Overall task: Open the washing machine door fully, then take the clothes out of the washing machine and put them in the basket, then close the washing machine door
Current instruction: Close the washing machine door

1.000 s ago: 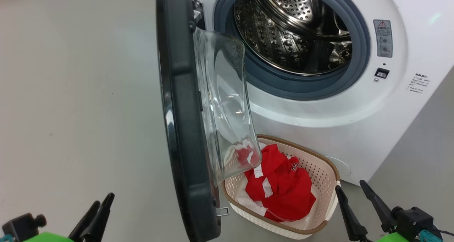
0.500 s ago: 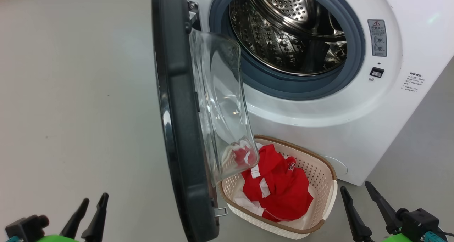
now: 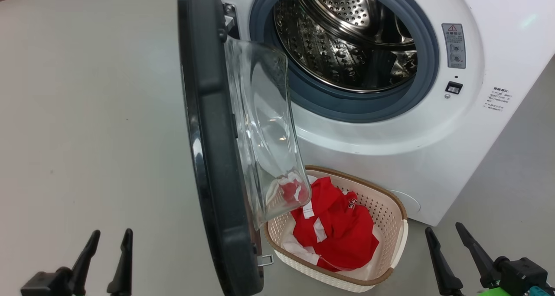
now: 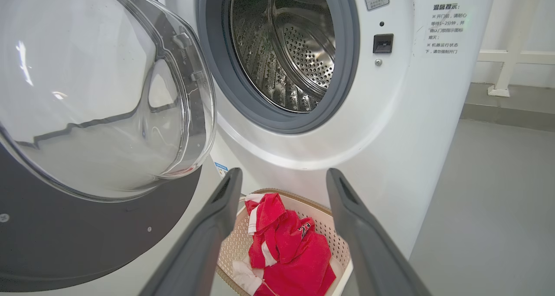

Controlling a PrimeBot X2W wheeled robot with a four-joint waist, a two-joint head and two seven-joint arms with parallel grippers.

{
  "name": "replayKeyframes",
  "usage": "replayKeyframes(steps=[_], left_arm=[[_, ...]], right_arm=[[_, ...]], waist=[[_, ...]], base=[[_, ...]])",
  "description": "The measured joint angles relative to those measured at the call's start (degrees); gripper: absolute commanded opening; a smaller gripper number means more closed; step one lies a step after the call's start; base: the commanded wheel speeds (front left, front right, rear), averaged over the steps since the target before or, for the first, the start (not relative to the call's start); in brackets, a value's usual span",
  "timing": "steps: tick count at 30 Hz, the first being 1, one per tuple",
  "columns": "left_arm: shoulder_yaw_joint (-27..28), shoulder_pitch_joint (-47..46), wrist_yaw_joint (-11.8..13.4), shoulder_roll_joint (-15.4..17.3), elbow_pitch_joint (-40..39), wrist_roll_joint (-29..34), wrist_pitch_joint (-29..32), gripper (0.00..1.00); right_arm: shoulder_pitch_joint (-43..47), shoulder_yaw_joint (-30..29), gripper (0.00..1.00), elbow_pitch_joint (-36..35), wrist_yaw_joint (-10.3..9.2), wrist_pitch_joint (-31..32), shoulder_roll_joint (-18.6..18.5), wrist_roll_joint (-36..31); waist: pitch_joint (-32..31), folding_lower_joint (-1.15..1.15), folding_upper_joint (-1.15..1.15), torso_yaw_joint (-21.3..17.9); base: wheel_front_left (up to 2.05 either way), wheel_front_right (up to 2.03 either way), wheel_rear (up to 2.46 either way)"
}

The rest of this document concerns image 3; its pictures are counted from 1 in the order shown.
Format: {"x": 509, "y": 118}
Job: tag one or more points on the cream perforated laundry basket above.
{"x": 390, "y": 218}

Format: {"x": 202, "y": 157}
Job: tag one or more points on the grey rubber door gasket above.
{"x": 347, "y": 109}

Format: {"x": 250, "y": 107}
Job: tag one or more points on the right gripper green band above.
{"x": 494, "y": 292}

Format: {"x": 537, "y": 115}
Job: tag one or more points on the white front-load washing machine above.
{"x": 433, "y": 157}

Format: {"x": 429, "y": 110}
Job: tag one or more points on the black door latch socket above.
{"x": 454, "y": 87}

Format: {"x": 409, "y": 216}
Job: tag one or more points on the grey warning sticker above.
{"x": 454, "y": 45}

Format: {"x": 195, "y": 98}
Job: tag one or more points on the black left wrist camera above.
{"x": 41, "y": 285}

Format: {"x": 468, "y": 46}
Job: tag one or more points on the teal right camera connector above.
{"x": 540, "y": 291}

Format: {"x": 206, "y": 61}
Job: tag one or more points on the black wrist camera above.
{"x": 520, "y": 274}
{"x": 41, "y": 285}

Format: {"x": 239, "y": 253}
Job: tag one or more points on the perforated steel washer drum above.
{"x": 329, "y": 49}

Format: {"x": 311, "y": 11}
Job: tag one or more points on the round drain filter cover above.
{"x": 409, "y": 200}

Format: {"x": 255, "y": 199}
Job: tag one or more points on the small printed text sticker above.
{"x": 497, "y": 99}

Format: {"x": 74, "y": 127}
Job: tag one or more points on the red garment with white stripes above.
{"x": 342, "y": 235}

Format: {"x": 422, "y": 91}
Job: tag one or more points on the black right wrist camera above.
{"x": 520, "y": 274}

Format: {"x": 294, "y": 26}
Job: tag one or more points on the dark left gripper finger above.
{"x": 82, "y": 265}
{"x": 123, "y": 270}

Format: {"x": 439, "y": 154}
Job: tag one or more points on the metal door hinge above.
{"x": 230, "y": 18}

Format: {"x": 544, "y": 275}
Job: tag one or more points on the black round glass washer door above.
{"x": 212, "y": 114}

